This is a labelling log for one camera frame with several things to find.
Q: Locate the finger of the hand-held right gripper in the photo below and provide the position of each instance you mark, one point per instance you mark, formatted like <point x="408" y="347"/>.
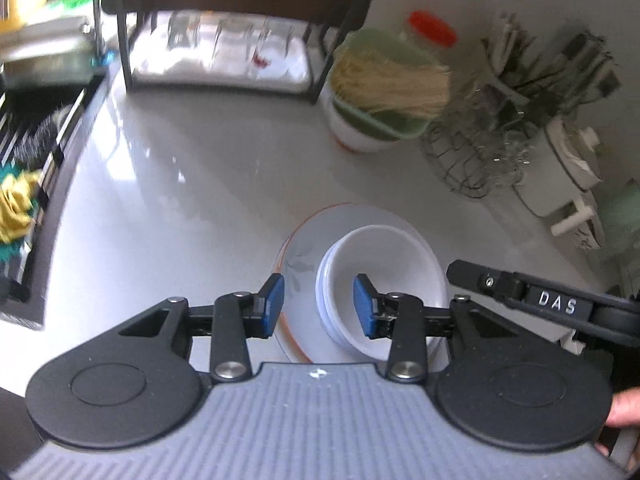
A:
<point x="480" y="277"/>

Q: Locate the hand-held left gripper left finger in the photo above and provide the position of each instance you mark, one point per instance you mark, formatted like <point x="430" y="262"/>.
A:
<point x="271" y="305"/>

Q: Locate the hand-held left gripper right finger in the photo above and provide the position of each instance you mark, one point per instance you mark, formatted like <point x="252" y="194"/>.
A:
<point x="365" y="310"/>

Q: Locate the white plate grey leaf print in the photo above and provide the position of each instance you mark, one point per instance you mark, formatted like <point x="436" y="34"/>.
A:
<point x="300" y="260"/>

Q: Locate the plain white bowl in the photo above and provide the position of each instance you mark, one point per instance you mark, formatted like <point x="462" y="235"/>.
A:
<point x="395" y="260"/>

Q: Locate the person's right hand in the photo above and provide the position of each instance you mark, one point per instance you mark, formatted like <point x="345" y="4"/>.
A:
<point x="625" y="405"/>

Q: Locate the patterned ceramic bowl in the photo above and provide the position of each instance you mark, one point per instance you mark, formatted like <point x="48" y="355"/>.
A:
<point x="590" y="237"/>

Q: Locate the white electric pot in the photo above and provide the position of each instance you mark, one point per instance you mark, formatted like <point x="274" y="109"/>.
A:
<point x="545" y="180"/>

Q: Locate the cluster of glass cups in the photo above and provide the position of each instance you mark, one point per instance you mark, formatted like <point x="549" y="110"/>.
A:
<point x="500" y="150"/>

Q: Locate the white bowl red rim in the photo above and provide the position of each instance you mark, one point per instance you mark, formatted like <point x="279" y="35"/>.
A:
<point x="350" y="135"/>

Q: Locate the chopstick holder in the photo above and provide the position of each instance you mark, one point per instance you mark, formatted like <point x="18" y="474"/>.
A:
<point x="520" y="95"/>

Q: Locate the bundle of dry noodles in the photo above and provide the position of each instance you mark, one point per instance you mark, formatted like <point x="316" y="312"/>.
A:
<point x="395" y="85"/>

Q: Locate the black kitchen sink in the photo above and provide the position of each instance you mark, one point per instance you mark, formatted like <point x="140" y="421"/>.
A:
<point x="50" y="240"/>

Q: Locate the bundle of chopsticks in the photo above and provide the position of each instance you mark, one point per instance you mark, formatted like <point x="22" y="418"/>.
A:
<point x="520" y="45"/>

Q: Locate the white drip tray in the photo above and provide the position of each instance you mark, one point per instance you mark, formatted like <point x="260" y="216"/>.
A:
<point x="220" y="67"/>

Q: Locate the red lid plastic jar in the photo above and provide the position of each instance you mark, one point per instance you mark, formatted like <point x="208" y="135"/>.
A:
<point x="432" y="27"/>

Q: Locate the green strainer basket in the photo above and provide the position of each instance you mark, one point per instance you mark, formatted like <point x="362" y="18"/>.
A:
<point x="380" y="42"/>

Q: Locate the sink drain rack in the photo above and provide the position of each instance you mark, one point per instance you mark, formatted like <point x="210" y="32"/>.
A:
<point x="60" y="150"/>

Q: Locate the teal cloth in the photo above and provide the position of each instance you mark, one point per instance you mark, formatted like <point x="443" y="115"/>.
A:
<point x="7" y="252"/>

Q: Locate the clear drinking glass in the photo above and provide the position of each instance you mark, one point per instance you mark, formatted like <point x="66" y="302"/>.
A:
<point x="182" y="30"/>
<point x="272" y="35"/>
<point x="232" y="35"/>

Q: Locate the yellow dish cloth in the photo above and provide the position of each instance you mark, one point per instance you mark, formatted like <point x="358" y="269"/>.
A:
<point x="15" y="205"/>

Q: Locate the steel wool scrubber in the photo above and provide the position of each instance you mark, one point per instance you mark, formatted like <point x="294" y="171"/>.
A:
<point x="35" y="140"/>

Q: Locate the small steel faucet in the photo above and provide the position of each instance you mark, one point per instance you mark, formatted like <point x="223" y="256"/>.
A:
<point x="97" y="20"/>

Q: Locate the wall hook rail with utensils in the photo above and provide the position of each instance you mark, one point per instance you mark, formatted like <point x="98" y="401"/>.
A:
<point x="590" y="65"/>

